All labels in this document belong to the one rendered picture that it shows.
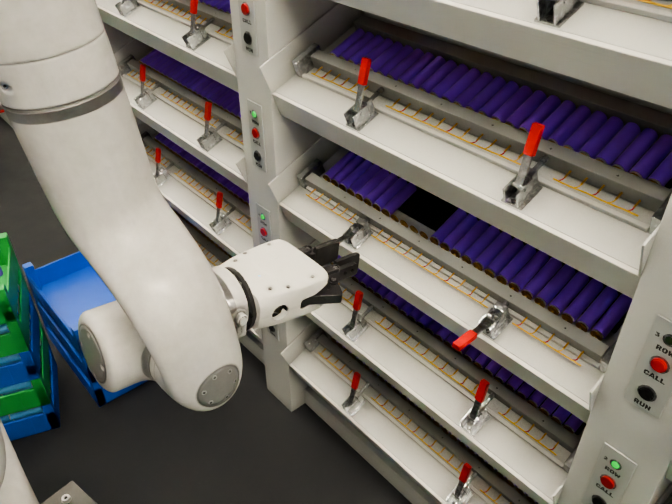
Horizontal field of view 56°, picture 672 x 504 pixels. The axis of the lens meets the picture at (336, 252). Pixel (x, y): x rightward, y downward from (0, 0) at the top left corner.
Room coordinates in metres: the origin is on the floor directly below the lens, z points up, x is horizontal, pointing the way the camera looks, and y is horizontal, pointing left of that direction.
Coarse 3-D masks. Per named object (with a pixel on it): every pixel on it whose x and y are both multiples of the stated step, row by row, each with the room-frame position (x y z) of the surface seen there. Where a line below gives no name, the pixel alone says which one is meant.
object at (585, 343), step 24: (312, 192) 0.93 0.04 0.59; (336, 192) 0.90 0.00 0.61; (360, 216) 0.85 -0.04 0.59; (384, 216) 0.82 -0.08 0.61; (408, 240) 0.77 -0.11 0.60; (456, 264) 0.70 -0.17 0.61; (456, 288) 0.68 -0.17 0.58; (480, 288) 0.67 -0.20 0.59; (504, 288) 0.65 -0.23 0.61; (528, 312) 0.61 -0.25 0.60; (552, 336) 0.58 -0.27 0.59; (576, 336) 0.56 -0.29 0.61
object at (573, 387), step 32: (320, 160) 0.98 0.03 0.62; (288, 192) 0.95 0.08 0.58; (320, 224) 0.87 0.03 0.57; (352, 224) 0.85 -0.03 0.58; (416, 224) 0.82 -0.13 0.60; (384, 256) 0.77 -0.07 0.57; (416, 288) 0.70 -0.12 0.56; (448, 288) 0.69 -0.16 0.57; (448, 320) 0.65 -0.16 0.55; (512, 320) 0.62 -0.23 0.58; (576, 320) 0.60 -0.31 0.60; (512, 352) 0.57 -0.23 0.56; (544, 352) 0.57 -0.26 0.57; (608, 352) 0.53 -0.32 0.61; (544, 384) 0.53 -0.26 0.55; (576, 384) 0.52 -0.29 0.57; (576, 416) 0.51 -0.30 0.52
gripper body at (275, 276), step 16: (240, 256) 0.59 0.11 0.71; (256, 256) 0.59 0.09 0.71; (272, 256) 0.59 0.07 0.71; (288, 256) 0.59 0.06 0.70; (304, 256) 0.60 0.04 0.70; (240, 272) 0.55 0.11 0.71; (256, 272) 0.55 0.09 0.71; (272, 272) 0.56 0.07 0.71; (288, 272) 0.56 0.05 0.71; (304, 272) 0.56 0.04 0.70; (320, 272) 0.57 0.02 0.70; (256, 288) 0.53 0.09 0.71; (272, 288) 0.53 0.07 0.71; (288, 288) 0.53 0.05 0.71; (304, 288) 0.54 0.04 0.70; (320, 288) 0.55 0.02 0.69; (256, 304) 0.51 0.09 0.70; (272, 304) 0.51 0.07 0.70; (288, 304) 0.52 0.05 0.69; (320, 304) 0.56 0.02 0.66; (256, 320) 0.51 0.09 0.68; (272, 320) 0.51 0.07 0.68; (288, 320) 0.53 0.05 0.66
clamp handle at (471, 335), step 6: (492, 318) 0.61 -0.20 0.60; (480, 324) 0.60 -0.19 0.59; (486, 324) 0.60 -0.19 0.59; (474, 330) 0.59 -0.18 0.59; (480, 330) 0.59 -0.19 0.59; (462, 336) 0.58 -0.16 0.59; (468, 336) 0.58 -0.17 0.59; (474, 336) 0.58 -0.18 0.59; (456, 342) 0.57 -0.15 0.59; (462, 342) 0.57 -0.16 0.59; (468, 342) 0.57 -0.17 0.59; (456, 348) 0.56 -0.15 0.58; (462, 348) 0.56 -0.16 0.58
